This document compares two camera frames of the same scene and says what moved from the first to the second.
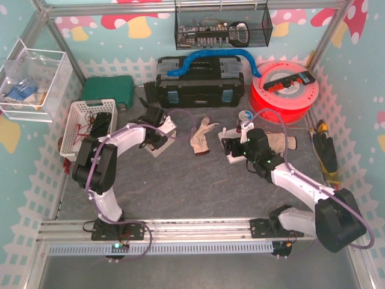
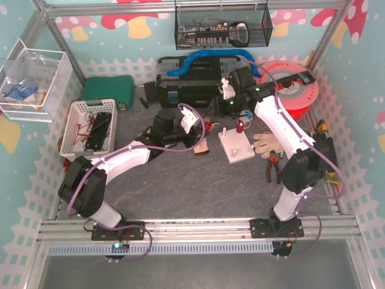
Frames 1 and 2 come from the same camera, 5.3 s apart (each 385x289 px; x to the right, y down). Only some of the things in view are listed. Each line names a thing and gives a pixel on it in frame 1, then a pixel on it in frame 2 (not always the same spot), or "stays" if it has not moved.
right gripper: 230,147 to 222,106
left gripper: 158,138 to 194,135
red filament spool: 290,103 stays
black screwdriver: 145,104 stays
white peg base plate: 234,133 stays
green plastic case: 120,88 stays
